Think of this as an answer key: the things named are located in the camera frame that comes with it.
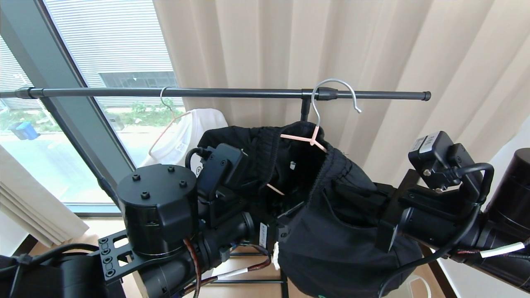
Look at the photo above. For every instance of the black clothes rack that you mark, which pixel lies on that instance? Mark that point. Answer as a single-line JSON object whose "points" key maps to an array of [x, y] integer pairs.
{"points": [[248, 92]]}

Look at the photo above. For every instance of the white laundry basket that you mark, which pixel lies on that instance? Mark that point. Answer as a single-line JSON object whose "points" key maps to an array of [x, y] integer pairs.
{"points": [[418, 287]]}

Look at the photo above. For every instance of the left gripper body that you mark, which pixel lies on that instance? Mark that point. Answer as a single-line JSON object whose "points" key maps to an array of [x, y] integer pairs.
{"points": [[244, 231]]}

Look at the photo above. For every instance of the window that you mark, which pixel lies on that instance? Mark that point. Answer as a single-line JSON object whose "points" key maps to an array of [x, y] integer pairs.
{"points": [[116, 41]]}

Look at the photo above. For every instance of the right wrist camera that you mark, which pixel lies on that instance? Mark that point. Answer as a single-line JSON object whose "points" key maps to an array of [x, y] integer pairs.
{"points": [[443, 159]]}

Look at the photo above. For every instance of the beige curtain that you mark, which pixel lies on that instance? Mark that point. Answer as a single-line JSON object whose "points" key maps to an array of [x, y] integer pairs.
{"points": [[372, 49], [33, 211]]}

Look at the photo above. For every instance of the black garment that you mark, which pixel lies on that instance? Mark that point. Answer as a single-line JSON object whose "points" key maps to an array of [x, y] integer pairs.
{"points": [[331, 231]]}

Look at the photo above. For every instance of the pink clothes hanger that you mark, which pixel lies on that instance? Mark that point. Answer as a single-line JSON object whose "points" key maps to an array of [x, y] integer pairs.
{"points": [[314, 132], [165, 130]]}

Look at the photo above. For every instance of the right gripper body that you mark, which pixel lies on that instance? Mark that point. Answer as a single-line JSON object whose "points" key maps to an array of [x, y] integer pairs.
{"points": [[426, 219]]}

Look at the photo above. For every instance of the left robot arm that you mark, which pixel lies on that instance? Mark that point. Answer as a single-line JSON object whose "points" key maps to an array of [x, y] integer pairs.
{"points": [[157, 207]]}

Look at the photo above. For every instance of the white printed t-shirt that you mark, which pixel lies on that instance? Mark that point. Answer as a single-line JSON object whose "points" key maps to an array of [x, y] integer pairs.
{"points": [[186, 136]]}

